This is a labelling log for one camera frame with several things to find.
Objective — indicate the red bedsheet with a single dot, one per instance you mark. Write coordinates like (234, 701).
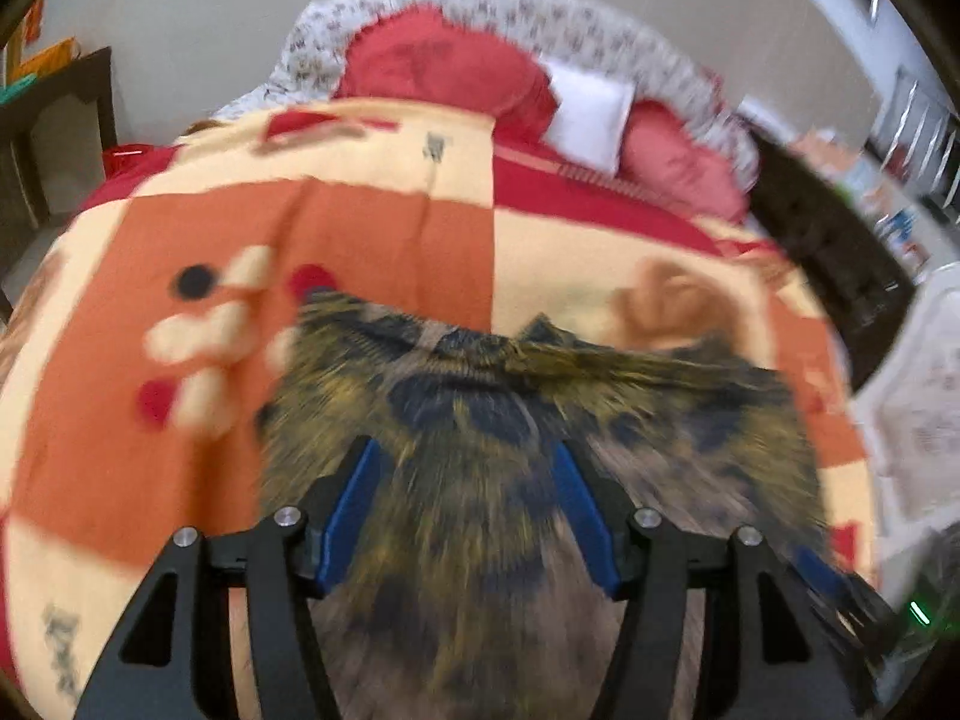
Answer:
(600, 199)

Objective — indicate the orange cream printed blanket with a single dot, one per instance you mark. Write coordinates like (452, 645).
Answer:
(150, 427)

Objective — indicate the olive brown patterned garment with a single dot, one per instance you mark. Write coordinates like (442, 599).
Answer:
(480, 540)

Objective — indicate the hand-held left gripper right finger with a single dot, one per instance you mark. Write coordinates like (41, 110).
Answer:
(589, 525)

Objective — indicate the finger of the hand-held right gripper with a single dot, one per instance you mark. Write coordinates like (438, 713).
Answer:
(817, 574)

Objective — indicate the teal box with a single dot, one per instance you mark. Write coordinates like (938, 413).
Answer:
(16, 92)

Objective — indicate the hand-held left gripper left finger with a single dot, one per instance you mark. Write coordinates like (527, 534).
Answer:
(349, 517)

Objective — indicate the red pillow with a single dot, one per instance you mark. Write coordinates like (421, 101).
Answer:
(682, 161)
(442, 71)

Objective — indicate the dark wooden chair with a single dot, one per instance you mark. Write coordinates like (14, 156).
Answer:
(52, 157)

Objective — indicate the orange box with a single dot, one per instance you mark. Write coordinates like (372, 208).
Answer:
(49, 60)

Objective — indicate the white floral cover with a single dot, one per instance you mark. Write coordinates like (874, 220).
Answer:
(915, 405)

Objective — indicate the white pillow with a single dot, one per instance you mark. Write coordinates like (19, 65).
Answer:
(589, 116)

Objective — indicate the floral padded headboard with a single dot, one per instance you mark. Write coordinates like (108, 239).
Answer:
(525, 7)

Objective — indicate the clutter of colourful boxes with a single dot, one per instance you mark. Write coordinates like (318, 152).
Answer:
(870, 195)

